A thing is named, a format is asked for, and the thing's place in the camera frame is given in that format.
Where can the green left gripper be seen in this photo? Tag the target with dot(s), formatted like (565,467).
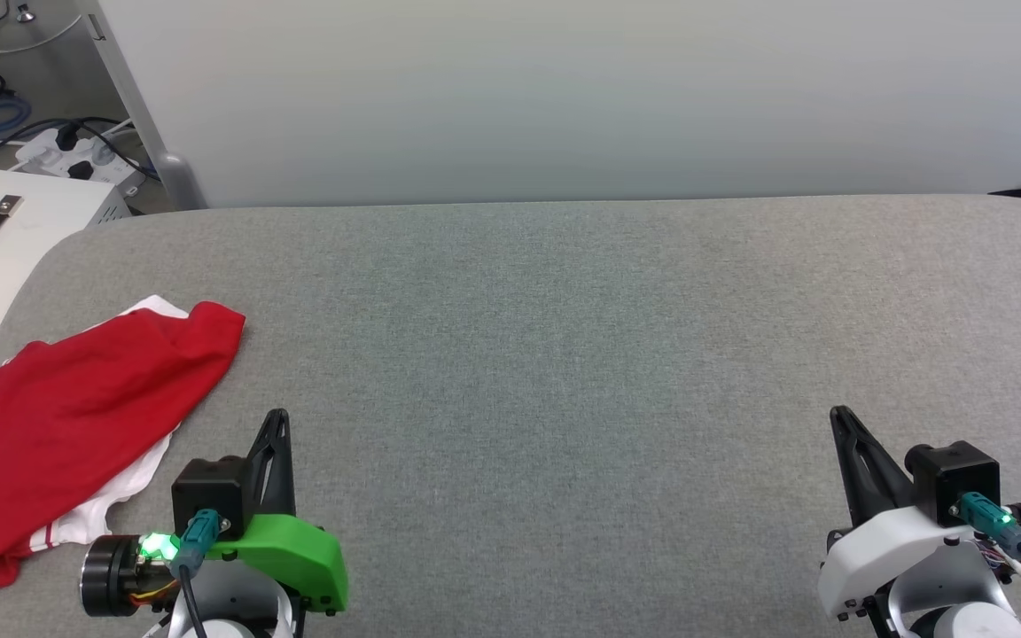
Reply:
(298,554)

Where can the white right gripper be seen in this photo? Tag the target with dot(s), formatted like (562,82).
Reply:
(883,554)

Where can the red and white t-shirt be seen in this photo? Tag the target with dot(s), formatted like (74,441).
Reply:
(76,408)

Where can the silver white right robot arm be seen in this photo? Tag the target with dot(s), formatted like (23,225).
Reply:
(962,592)

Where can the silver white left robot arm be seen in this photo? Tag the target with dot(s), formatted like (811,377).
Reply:
(227,604)

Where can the grey fabric sofa cushion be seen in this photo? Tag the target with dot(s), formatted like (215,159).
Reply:
(564,354)

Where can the white equipment box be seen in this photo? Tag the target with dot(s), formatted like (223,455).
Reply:
(41,230)

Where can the white power strip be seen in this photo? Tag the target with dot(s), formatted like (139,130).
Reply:
(36,152)

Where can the white partition panel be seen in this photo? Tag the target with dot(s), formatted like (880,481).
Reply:
(564,89)

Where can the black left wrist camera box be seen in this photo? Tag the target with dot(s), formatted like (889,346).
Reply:
(209,487)

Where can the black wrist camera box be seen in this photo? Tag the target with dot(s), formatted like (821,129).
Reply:
(954,474)
(209,487)

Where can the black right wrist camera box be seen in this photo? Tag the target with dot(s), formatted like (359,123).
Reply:
(954,474)

